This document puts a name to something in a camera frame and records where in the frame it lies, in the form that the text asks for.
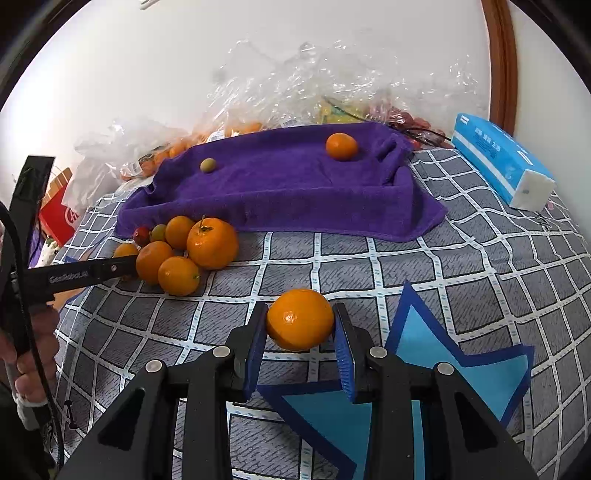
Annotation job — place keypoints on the oval orange fruit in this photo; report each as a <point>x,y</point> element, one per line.
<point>124,250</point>

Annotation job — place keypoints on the orange with green stem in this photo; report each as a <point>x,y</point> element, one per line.
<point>212,244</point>

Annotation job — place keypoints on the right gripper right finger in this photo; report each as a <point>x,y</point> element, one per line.
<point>371,375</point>

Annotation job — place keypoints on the blue tissue pack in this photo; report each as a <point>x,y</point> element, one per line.
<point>519,178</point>

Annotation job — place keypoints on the brown wooden frame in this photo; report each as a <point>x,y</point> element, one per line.
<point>503,64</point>

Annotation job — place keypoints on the red box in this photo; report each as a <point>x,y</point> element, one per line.
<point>57,220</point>

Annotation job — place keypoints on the medium orange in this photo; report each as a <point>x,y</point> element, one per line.
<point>299,320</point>

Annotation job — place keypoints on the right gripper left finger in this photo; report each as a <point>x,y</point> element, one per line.
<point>226,373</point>

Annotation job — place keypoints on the bagged mandarins plastic bag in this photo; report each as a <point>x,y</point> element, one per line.
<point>135,149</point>

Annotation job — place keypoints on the yellow-green round fruit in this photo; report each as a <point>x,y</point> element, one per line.
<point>158,233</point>

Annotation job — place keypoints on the purple towel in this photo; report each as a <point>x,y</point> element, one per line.
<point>283,180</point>

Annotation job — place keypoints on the yellow-orange small orange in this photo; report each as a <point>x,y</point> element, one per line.
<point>177,230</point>

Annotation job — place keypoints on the large round orange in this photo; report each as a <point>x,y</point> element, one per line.
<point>150,258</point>

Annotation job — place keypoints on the small green lime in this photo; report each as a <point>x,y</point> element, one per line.
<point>208,165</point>

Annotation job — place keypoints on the grey checkered blanket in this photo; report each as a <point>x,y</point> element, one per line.
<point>491,275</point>

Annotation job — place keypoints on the red cherry tomato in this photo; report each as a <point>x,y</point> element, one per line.
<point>141,236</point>

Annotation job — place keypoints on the clear crumpled plastic bag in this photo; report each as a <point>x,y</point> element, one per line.
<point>337,84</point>

